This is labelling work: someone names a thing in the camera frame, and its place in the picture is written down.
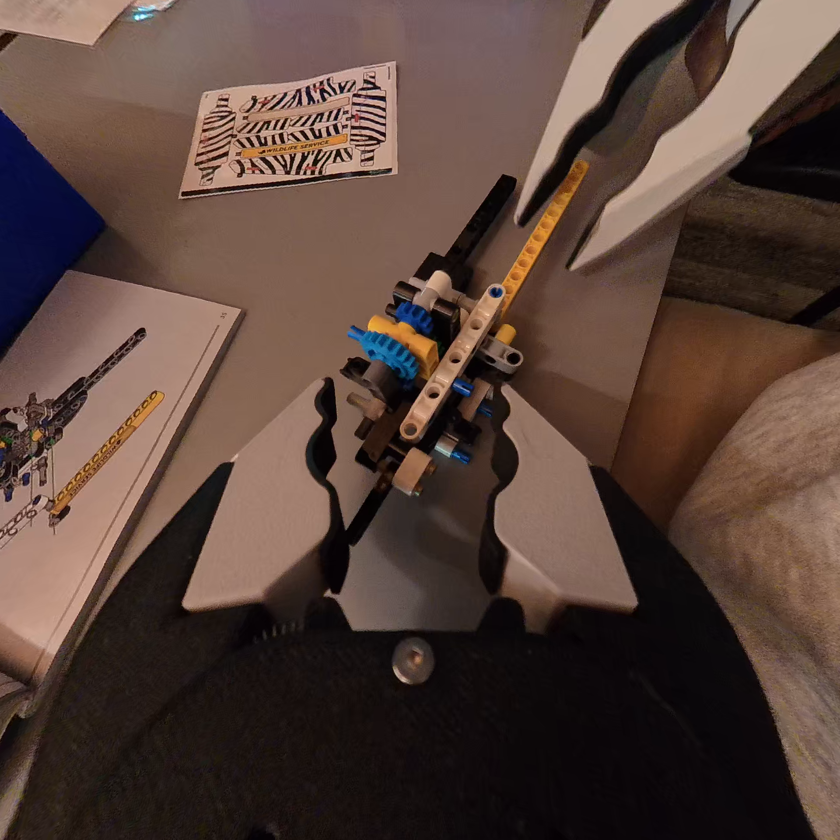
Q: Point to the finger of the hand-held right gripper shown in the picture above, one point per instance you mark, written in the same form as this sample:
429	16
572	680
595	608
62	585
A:
689	170
577	79

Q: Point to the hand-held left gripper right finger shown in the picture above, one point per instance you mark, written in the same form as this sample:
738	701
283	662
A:
564	525

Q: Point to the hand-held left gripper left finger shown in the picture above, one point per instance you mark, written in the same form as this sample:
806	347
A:
262	525

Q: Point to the yellow lego beam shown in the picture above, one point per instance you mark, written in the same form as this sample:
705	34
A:
544	226

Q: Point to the multicoloured lego assembly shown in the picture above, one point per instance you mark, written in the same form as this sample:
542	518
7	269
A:
446	367

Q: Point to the lego instruction booklet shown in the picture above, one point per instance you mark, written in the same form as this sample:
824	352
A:
131	308

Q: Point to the person's grey trouser leg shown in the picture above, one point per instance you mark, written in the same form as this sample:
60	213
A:
774	558

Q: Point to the zebra striped sticker sheet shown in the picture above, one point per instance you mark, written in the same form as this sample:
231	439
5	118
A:
289	131

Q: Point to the blue plastic bin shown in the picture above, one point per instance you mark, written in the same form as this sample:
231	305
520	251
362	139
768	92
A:
39	249

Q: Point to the printed paper sheet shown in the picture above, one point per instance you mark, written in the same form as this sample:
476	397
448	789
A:
59	16

